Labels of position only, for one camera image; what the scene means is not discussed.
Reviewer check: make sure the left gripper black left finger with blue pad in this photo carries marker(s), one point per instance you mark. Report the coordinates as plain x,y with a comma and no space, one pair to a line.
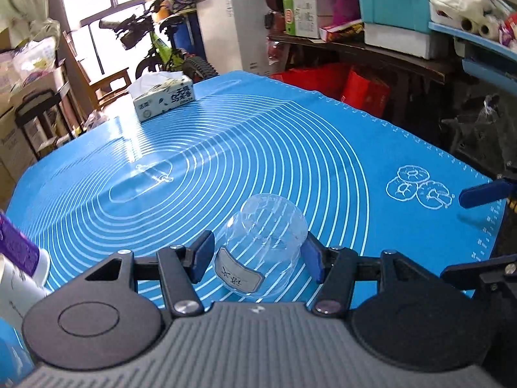
180,268

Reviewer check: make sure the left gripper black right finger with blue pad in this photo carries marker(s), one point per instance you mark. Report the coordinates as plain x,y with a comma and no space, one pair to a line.
334,271

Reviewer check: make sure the clear plastic cup with label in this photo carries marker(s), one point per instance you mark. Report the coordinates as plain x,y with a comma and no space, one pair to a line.
259,247

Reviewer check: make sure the white paper cup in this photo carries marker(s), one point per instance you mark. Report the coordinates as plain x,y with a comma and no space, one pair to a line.
18,293

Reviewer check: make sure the purple paper cup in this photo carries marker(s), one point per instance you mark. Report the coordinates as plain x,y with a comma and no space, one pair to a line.
23,253

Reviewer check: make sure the blue and yellow paper cup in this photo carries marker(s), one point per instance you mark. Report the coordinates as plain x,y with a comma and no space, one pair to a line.
15,362

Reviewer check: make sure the blue silicone baking mat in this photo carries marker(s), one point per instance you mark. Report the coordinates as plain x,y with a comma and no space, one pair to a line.
361,182

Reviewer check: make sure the tissue box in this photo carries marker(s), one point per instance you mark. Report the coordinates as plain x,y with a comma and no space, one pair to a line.
156,93

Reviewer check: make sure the red gift box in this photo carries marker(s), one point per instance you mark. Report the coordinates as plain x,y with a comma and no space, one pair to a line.
358,87

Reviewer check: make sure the wooden chair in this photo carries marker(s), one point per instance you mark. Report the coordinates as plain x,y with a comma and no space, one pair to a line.
92,94

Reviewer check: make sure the green bicycle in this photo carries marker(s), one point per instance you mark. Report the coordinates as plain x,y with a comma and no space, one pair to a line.
161,56

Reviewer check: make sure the black metal stool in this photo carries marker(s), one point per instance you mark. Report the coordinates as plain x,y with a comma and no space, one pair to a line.
36,107

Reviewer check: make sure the white chest freezer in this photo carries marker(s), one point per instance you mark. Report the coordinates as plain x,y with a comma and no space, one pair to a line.
234,35

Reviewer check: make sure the green white carton box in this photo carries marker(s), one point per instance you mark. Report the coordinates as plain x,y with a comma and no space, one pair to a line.
305,18

